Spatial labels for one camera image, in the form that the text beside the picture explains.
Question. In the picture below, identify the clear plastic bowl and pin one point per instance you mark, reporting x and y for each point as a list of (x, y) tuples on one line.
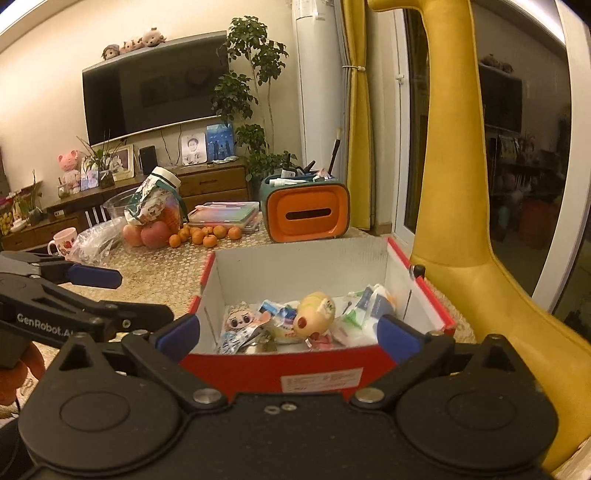
[(171, 216)]

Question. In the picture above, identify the red apple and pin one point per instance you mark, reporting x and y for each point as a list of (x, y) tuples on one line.
[(132, 235), (155, 235)]

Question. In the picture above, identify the black television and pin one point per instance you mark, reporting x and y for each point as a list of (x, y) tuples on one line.
[(153, 87)]

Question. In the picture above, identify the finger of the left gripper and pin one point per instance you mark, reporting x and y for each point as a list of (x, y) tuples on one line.
[(62, 271), (110, 318)]

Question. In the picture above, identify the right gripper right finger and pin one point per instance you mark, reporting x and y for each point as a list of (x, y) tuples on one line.
[(418, 357)]

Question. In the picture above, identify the yellow curtain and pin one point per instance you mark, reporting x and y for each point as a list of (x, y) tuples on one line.
[(360, 146)]

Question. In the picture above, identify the red white cardboard box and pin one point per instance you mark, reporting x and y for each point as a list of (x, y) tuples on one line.
[(319, 316)]

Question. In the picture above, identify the blue picture card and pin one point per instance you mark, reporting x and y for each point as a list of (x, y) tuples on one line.
[(220, 143)]

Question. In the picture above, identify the beige plush toy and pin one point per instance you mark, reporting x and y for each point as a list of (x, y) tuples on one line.
[(315, 315)]

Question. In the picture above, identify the cartoon face plush pouch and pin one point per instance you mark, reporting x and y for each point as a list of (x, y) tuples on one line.
[(239, 321)]

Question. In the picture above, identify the white air conditioner tower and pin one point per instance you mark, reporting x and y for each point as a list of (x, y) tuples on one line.
[(320, 79)]

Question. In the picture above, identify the white toothpaste tube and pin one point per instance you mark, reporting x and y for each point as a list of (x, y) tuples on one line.
[(282, 316)]

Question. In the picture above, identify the orange tangerine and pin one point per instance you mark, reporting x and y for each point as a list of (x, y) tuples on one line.
[(220, 231), (174, 241), (210, 241), (184, 234), (197, 236), (235, 233)]

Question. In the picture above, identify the clear plastic bag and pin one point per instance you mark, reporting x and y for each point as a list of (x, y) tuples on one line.
[(95, 245)]

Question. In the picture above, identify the portrait photo frame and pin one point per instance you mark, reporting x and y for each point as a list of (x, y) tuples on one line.
[(193, 149)]

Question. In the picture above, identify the gold lace tablecloth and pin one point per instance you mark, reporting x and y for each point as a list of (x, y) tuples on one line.
[(152, 272)]

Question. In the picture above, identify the framed photo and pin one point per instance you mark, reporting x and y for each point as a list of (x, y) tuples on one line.
[(122, 162)]

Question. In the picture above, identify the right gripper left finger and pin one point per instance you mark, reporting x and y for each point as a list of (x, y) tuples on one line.
[(157, 359)]

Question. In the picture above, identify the green potted plant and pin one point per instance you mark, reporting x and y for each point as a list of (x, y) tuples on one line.
[(242, 96)]

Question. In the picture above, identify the pink strawberry mug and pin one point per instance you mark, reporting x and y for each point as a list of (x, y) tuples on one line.
[(62, 242)]

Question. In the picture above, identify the orange green tissue box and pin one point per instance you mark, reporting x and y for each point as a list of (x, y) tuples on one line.
[(299, 209)]

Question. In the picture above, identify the christmas print cloth bag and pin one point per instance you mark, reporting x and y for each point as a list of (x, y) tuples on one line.
[(147, 202)]

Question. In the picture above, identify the yellow chair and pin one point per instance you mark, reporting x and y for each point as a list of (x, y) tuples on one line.
[(453, 240)]

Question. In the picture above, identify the pink pig plush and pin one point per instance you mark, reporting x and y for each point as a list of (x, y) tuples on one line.
[(69, 162)]

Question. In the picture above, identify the pastel stacked notebooks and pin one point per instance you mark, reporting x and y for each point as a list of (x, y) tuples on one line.
[(227, 214)]

